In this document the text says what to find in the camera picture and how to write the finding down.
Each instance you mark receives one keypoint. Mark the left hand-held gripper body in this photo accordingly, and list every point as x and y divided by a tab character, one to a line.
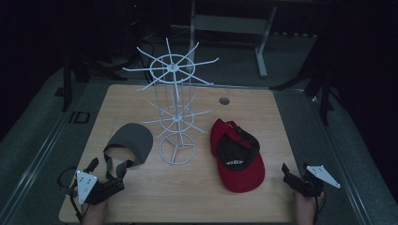
86	186

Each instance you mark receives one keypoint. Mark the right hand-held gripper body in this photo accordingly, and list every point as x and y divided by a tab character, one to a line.
314	181

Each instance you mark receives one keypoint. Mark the red baseball cap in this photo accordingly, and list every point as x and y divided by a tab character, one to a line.
241	181

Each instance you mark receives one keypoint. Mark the grey sun visor cap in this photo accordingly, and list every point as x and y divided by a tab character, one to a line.
134	137

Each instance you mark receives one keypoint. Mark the person's left hand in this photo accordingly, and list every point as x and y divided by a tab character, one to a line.
94	214

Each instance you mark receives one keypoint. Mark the person's right hand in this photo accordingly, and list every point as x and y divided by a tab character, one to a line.
305	209

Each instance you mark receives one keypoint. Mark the black metal stand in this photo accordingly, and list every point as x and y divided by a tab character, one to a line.
67	84
324	93

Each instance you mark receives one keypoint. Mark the black floor bracket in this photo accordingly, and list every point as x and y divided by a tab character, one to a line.
79	117

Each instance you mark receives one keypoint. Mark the white metal table frame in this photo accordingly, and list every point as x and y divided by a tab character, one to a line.
231	25

